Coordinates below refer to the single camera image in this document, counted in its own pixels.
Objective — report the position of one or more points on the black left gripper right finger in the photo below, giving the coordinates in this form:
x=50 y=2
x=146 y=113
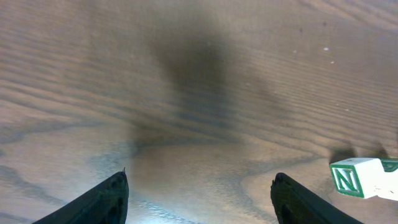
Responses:
x=295 y=204

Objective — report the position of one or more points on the wooden block green N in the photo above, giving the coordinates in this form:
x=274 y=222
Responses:
x=365 y=177

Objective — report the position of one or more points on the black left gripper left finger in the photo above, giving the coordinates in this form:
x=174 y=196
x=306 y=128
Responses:
x=106 y=203

